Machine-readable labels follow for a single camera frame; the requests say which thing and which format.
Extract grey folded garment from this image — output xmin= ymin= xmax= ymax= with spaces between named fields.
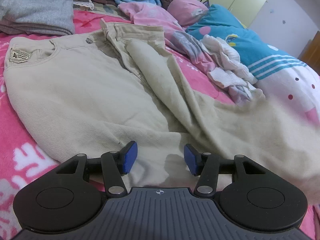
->
xmin=1 ymin=0 xmax=75 ymax=36

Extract beige trousers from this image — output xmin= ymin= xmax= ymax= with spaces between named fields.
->
xmin=4 ymin=23 xmax=319 ymax=203

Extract white crumpled cloth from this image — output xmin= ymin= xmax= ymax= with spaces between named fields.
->
xmin=200 ymin=34 xmax=258 ymax=86

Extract pink and blue quilt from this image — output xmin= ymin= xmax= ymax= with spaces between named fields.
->
xmin=118 ymin=0 xmax=320 ymax=128

